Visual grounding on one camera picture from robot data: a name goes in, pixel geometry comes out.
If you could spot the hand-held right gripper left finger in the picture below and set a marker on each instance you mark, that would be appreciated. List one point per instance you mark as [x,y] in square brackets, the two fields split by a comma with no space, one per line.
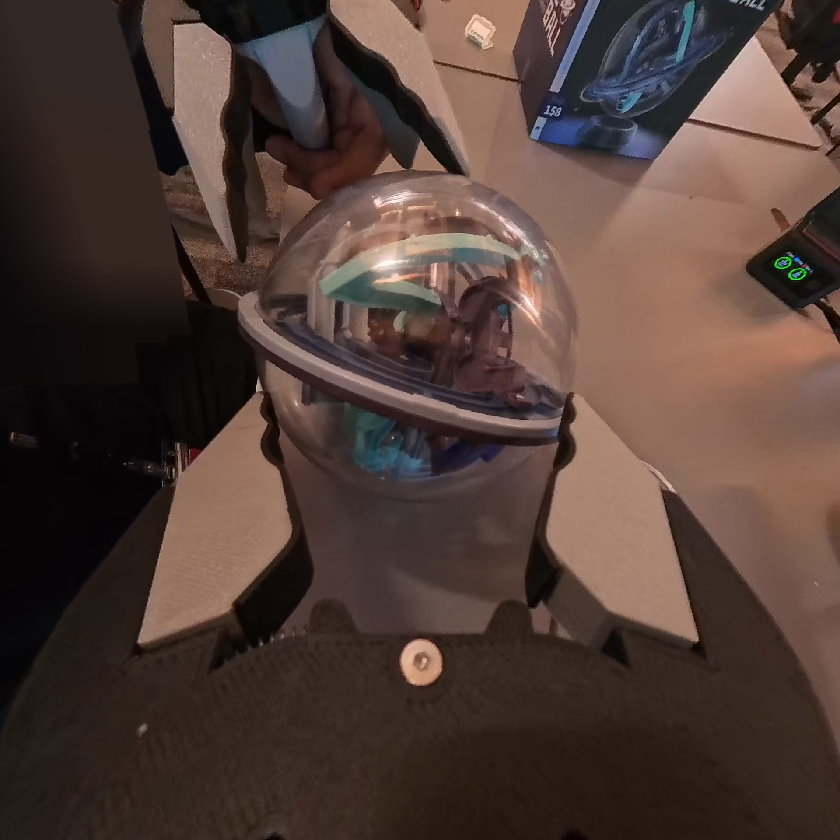
[210,551]

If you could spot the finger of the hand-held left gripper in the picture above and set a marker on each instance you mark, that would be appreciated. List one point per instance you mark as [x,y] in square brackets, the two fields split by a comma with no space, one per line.
[200,105]
[400,59]

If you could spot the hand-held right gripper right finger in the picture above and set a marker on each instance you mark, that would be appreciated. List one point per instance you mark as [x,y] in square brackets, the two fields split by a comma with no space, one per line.
[617,544]

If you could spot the clear maze ball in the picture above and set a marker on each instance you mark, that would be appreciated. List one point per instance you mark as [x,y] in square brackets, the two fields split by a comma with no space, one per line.
[407,328]

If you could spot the dark maze ball box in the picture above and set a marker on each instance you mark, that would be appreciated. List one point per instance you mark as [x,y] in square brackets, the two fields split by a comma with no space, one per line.
[590,72]

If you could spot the small white plastic clip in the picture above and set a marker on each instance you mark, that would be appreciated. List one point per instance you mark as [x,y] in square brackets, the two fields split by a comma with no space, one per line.
[479,31]

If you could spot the small black screen device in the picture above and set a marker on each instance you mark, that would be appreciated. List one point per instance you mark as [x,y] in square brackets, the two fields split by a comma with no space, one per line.
[797,275]

